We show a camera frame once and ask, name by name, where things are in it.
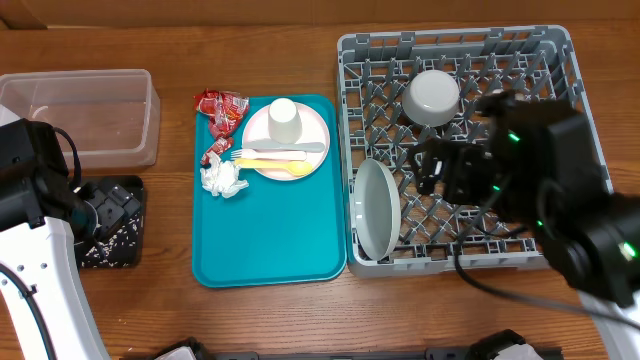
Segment white rice grains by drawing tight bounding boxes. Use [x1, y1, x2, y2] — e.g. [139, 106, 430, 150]
[74, 214, 144, 269]

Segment large red snack wrapper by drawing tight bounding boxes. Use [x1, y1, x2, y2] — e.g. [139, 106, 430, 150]
[194, 89, 249, 140]

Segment black plastic bin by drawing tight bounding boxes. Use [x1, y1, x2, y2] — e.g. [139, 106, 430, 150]
[74, 175, 146, 269]

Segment small grey bowl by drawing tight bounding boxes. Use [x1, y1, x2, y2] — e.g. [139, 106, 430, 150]
[402, 70, 460, 127]

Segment white plastic fork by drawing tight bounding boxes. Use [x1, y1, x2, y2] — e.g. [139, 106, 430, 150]
[231, 149, 307, 161]

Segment light blue plastic knife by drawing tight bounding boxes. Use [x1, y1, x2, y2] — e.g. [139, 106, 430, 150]
[242, 139, 326, 153]

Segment grey round plate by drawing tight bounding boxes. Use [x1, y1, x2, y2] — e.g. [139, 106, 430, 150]
[353, 159, 401, 261]

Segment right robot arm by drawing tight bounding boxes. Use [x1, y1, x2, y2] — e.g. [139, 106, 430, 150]
[407, 90, 639, 359]

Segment clear plastic bin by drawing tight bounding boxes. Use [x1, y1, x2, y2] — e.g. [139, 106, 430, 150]
[1, 69, 161, 170]

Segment white round plate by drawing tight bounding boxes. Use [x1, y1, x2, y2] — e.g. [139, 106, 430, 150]
[242, 102, 331, 181]

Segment small red sauce packet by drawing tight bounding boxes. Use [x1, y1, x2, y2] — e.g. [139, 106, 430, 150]
[200, 137, 234, 166]

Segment white paper cup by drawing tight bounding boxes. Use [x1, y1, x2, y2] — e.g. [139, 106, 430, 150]
[268, 98, 302, 144]

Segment teal plastic tray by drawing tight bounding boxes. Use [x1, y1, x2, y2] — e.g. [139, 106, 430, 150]
[192, 94, 347, 288]

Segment white napkin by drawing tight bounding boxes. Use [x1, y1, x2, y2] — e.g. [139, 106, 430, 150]
[200, 151, 249, 198]

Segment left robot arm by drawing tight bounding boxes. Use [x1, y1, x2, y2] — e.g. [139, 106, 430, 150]
[1, 108, 146, 359]

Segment yellow plastic spoon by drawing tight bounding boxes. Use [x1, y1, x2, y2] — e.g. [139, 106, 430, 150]
[234, 158, 313, 176]

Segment grey dishwasher rack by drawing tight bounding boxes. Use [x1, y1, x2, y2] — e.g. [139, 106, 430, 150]
[337, 25, 590, 278]

